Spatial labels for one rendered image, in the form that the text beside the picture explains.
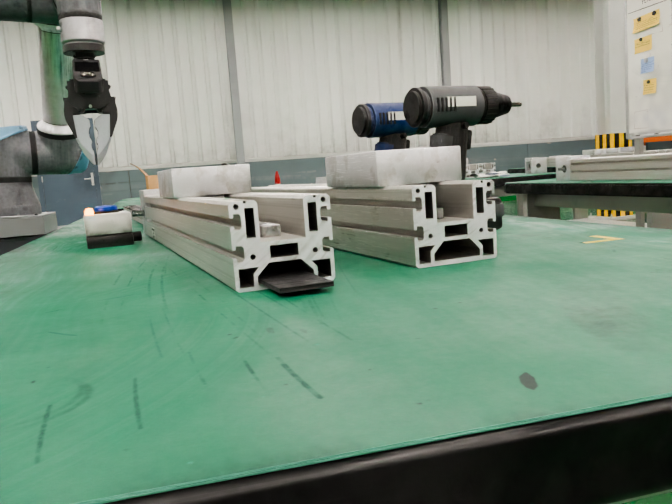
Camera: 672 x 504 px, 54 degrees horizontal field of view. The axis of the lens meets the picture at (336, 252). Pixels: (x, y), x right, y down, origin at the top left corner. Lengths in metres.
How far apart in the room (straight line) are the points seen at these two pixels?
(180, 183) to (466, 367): 0.64
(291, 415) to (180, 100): 12.18
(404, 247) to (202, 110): 11.76
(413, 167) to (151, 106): 11.72
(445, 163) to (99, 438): 0.56
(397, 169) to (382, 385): 0.45
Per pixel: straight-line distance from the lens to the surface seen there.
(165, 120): 12.36
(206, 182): 0.93
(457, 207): 0.74
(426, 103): 0.96
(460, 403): 0.30
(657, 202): 2.37
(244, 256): 0.62
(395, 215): 0.71
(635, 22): 4.52
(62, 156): 1.89
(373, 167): 0.74
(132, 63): 12.53
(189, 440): 0.29
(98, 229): 1.24
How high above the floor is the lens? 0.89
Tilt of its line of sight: 7 degrees down
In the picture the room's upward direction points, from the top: 4 degrees counter-clockwise
